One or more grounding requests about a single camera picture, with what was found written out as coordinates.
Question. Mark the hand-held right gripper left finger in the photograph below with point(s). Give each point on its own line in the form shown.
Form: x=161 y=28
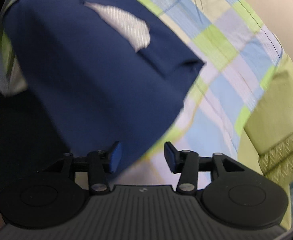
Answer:
x=115 y=156

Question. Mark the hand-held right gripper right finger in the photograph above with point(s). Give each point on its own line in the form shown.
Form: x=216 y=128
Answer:
x=170 y=158

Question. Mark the navy blue shirt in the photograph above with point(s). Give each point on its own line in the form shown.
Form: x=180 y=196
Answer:
x=91 y=70

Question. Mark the checked pastel blanket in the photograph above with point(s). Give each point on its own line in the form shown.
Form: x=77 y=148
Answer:
x=219 y=62

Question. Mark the green patterned cushion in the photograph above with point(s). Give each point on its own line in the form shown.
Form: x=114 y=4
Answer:
x=284 y=152

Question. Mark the light green sofa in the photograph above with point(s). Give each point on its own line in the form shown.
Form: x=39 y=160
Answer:
x=274 y=110

